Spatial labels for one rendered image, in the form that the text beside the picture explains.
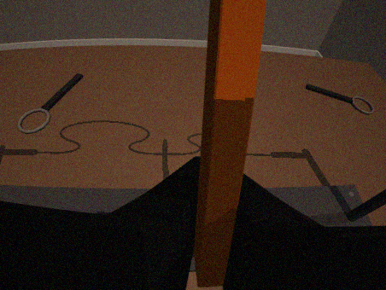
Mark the grey ring with black handle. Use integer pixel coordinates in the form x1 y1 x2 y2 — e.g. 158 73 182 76
17 73 83 134
306 84 375 114

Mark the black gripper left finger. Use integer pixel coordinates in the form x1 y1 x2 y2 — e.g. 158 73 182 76
0 156 200 290

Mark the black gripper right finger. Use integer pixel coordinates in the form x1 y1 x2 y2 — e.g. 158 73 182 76
223 172 386 290

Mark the orange bar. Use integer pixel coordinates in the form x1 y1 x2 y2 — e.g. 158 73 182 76
193 0 266 288

